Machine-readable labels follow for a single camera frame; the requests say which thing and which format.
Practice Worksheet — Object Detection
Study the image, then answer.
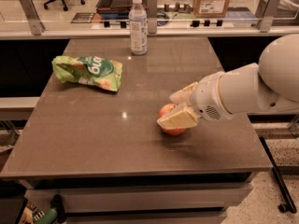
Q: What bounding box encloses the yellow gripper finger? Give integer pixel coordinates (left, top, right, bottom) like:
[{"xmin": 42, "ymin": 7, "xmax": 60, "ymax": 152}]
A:
[
  {"xmin": 170, "ymin": 82, "xmax": 197, "ymax": 105},
  {"xmin": 157, "ymin": 105, "xmax": 198, "ymax": 130}
]

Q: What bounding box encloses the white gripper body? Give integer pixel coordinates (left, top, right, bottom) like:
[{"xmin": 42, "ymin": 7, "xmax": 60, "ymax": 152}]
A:
[{"xmin": 190, "ymin": 72, "xmax": 233, "ymax": 121}]

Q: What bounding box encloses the red apple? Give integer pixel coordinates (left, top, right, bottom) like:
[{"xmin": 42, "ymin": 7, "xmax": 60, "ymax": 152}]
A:
[{"xmin": 157, "ymin": 103, "xmax": 188, "ymax": 137}]

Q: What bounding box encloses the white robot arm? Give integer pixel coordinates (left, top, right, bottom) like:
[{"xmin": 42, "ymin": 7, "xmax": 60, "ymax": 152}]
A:
[{"xmin": 157, "ymin": 34, "xmax": 299, "ymax": 130}]

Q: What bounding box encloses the clear plastic water bottle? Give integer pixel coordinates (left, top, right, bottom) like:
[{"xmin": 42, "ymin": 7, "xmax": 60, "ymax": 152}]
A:
[{"xmin": 129, "ymin": 0, "xmax": 148, "ymax": 55}]

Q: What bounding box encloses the green bottle under table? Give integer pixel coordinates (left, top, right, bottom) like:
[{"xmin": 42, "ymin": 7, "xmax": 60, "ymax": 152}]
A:
[{"xmin": 33, "ymin": 208, "xmax": 58, "ymax": 224}]

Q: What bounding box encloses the white drawer unit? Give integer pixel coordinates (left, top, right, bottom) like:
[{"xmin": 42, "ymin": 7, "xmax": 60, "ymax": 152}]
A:
[{"xmin": 25, "ymin": 181, "xmax": 253, "ymax": 224}]

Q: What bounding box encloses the green chip bag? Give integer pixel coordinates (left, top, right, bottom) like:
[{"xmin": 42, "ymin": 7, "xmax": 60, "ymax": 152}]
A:
[{"xmin": 52, "ymin": 56, "xmax": 122, "ymax": 91}]

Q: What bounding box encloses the cardboard box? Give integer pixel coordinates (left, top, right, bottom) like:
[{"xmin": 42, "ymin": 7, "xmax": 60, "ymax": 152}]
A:
[{"xmin": 192, "ymin": 0, "xmax": 230, "ymax": 18}]

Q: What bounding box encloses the magazine under table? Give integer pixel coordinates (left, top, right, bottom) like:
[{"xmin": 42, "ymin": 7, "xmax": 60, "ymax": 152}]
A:
[{"xmin": 15, "ymin": 199, "xmax": 45, "ymax": 224}]

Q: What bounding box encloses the right metal glass bracket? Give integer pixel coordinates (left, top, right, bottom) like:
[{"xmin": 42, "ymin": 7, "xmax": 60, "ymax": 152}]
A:
[{"xmin": 257, "ymin": 0, "xmax": 280, "ymax": 33}]

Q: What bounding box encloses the metal glass bracket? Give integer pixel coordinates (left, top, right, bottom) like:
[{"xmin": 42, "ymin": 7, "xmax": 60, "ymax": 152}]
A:
[
  {"xmin": 19, "ymin": 0, "xmax": 44, "ymax": 35},
  {"xmin": 147, "ymin": 0, "xmax": 157, "ymax": 34},
  {"xmin": 257, "ymin": 0, "xmax": 280, "ymax": 33}
]

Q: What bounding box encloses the middle metal glass bracket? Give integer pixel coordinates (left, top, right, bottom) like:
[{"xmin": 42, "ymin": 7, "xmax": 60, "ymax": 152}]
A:
[{"xmin": 147, "ymin": 0, "xmax": 157, "ymax": 34}]

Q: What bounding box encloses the black floor rail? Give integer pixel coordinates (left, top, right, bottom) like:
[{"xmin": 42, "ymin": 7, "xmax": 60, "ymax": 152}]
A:
[{"xmin": 260, "ymin": 137, "xmax": 297, "ymax": 214}]

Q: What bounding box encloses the left metal glass bracket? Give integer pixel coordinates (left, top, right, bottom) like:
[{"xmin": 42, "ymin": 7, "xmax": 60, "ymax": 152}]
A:
[{"xmin": 19, "ymin": 0, "xmax": 44, "ymax": 35}]

